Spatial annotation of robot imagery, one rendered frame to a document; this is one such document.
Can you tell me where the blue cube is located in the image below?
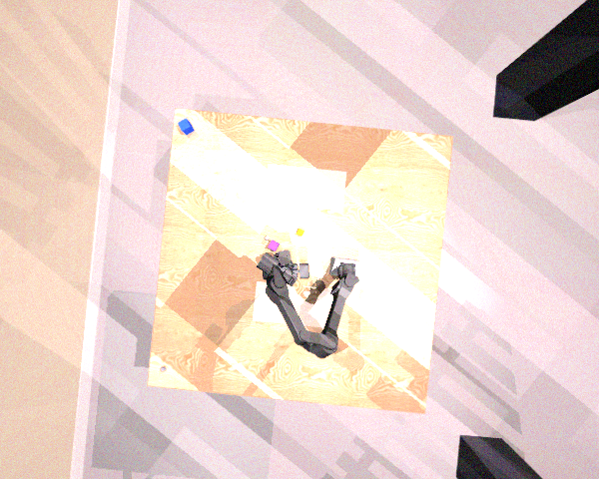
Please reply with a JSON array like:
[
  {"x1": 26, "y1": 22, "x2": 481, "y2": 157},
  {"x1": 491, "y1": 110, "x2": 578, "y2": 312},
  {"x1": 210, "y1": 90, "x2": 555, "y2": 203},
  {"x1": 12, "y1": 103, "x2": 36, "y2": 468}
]
[{"x1": 178, "y1": 118, "x2": 194, "y2": 135}]

